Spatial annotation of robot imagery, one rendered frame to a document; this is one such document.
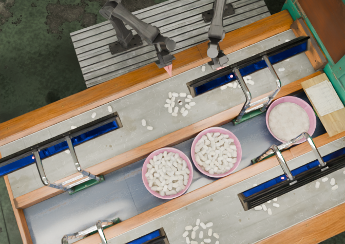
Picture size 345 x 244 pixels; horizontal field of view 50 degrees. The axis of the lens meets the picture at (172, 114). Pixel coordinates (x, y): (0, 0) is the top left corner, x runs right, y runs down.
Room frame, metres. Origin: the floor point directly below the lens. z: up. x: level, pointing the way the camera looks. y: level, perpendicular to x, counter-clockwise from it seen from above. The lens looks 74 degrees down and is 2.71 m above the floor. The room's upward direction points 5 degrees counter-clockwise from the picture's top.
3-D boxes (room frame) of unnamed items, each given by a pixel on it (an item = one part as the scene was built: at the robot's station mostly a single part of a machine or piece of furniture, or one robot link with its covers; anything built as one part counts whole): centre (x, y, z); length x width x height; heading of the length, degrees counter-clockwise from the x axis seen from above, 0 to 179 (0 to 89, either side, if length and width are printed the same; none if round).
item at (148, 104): (0.60, 0.05, 0.73); 1.81 x 0.30 x 0.02; 108
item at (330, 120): (0.53, -0.84, 0.77); 0.33 x 0.15 x 0.01; 18
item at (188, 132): (0.43, -0.01, 0.71); 1.81 x 0.05 x 0.11; 108
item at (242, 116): (0.60, -0.40, 0.90); 0.20 x 0.19 x 0.45; 108
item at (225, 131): (0.32, -0.21, 0.72); 0.27 x 0.27 x 0.10
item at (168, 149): (0.24, 0.05, 0.72); 0.27 x 0.27 x 0.10
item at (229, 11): (1.19, -0.34, 0.71); 0.20 x 0.07 x 0.08; 105
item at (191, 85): (0.67, -0.38, 1.08); 0.62 x 0.08 x 0.07; 108
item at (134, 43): (1.04, 0.24, 0.71); 0.20 x 0.07 x 0.08; 105
